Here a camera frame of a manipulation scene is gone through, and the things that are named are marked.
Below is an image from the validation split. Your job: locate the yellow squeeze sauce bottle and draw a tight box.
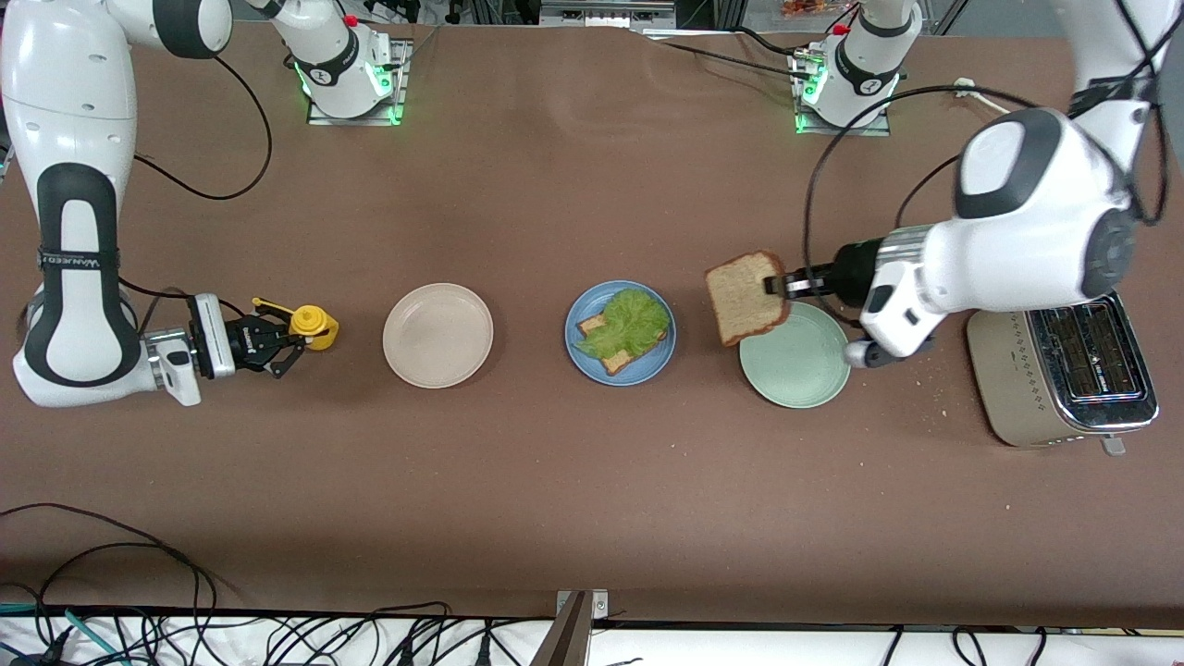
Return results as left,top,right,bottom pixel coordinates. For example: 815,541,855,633
252,298,340,352

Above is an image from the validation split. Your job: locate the brown bread slice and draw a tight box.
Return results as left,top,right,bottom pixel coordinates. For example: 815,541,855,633
705,250,793,348
576,310,669,376

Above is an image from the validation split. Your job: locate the green lettuce leaf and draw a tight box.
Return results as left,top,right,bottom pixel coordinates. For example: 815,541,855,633
573,288,671,362

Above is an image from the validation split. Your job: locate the light green round plate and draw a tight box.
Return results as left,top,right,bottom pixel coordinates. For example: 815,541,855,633
738,301,853,410

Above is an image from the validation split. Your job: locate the beige round plate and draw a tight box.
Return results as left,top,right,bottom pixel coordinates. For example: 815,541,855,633
382,282,495,389

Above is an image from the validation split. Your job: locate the blue round plate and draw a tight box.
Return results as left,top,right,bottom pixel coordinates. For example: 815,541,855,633
564,280,678,388

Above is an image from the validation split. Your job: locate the silver two-slot toaster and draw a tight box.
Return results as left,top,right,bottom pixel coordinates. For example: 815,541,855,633
966,291,1161,458

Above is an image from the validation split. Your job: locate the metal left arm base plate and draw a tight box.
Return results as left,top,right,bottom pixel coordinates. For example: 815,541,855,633
791,51,892,137

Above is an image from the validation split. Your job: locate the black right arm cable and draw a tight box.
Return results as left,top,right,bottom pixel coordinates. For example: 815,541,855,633
118,54,274,320

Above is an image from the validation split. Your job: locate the black looped cable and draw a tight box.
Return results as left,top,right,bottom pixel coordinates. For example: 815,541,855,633
0,502,246,666

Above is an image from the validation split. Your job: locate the black base cable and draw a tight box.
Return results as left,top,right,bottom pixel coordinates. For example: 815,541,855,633
661,39,813,82
735,26,801,58

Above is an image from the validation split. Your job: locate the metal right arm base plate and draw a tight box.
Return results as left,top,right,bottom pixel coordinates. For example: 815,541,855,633
307,39,408,126

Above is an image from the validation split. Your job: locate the teal cable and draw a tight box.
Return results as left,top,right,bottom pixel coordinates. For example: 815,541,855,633
0,603,130,666

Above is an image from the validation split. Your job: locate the grey metal rail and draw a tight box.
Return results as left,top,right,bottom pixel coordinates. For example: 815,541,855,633
541,0,676,27

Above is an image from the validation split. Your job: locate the aluminium frame bracket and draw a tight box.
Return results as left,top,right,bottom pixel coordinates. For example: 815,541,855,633
532,589,610,666

